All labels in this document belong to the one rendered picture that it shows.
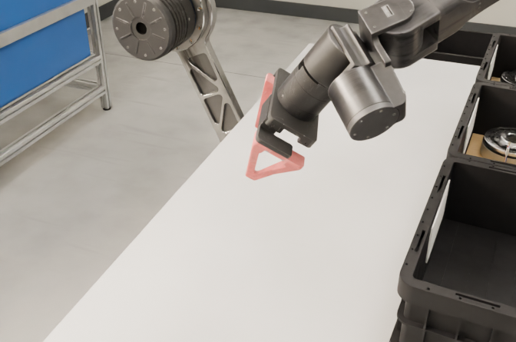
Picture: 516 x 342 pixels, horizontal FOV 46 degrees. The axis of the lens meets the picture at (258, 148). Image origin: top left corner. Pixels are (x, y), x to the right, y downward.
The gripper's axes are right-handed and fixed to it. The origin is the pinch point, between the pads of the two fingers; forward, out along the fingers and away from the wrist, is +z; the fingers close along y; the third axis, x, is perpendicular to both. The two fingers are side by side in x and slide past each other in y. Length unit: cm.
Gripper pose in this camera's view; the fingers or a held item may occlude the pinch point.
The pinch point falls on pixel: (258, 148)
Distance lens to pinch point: 78.4
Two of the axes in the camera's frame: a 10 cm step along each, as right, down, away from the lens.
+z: -5.2, 6.0, 6.1
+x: -8.5, -4.6, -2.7
